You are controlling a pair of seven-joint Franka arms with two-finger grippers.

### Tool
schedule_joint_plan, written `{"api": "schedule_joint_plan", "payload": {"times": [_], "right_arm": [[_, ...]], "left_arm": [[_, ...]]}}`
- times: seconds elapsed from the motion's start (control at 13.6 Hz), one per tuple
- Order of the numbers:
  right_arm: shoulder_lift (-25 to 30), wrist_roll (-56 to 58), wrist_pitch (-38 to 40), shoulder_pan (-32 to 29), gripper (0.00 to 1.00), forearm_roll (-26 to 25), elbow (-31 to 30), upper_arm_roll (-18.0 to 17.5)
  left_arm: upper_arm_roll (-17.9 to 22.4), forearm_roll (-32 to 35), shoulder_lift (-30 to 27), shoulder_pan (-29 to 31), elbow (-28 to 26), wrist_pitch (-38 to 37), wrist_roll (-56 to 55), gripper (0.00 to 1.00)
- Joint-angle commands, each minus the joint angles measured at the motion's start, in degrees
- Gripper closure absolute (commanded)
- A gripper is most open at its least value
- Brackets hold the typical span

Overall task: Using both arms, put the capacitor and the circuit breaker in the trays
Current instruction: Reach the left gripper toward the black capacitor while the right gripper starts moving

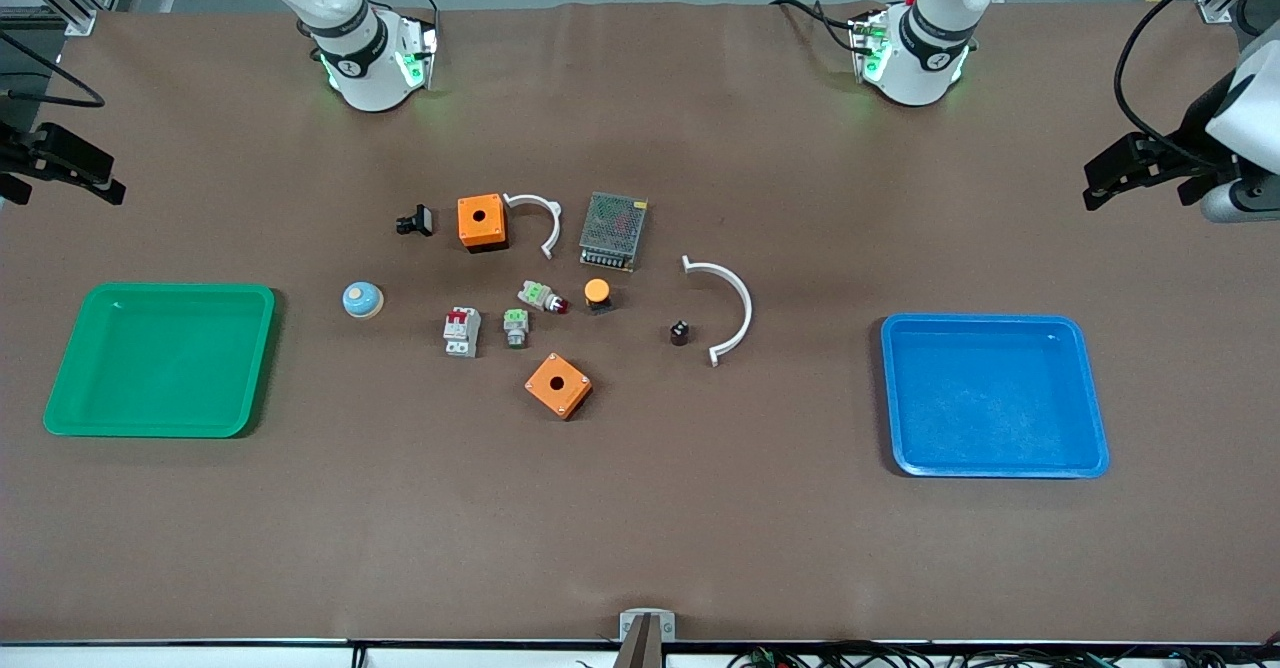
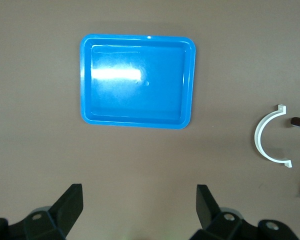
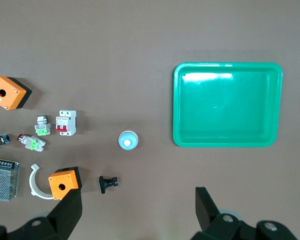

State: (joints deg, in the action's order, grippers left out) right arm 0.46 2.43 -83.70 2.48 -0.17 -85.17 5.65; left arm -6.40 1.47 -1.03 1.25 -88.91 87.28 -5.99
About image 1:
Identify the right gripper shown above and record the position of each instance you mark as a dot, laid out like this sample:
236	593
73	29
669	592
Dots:
22	156

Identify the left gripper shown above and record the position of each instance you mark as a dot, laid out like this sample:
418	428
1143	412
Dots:
1193	140

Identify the white red circuit breaker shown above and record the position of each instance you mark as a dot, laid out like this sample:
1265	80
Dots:
462	333

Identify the small black capacitor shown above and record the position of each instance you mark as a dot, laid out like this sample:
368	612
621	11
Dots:
680	333

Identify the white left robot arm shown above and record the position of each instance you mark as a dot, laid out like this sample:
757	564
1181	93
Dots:
920	58

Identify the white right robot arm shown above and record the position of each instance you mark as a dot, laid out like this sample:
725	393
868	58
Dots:
360	68

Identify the green plastic tray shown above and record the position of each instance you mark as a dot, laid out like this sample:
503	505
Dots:
160	363

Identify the blue plastic tray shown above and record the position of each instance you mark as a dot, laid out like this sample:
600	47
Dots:
995	398

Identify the blue round dome buzzer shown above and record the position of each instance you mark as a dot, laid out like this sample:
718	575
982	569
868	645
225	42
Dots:
362	300

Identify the small black connector part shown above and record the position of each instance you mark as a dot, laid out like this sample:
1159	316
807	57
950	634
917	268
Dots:
418	220

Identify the orange button box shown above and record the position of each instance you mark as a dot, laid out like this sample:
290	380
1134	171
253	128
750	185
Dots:
482	223
557	386

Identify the large white curved clamp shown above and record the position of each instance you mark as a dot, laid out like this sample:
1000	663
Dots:
744	298

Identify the small white curved clamp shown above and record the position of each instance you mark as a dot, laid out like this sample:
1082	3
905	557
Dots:
551	218

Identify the orange push button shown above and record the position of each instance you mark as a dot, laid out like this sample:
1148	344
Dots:
597	293

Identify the metal mesh power supply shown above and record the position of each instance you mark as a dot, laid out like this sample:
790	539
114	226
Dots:
612	231

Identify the brown table mat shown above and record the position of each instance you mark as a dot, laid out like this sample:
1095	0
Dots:
640	528

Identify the green switch with silver cap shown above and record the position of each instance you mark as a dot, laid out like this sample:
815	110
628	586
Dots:
516	326

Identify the green switch with red lamp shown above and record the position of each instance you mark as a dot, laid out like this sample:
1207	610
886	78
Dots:
538	296

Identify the grey metal table bracket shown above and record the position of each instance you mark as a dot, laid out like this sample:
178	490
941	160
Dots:
647	628

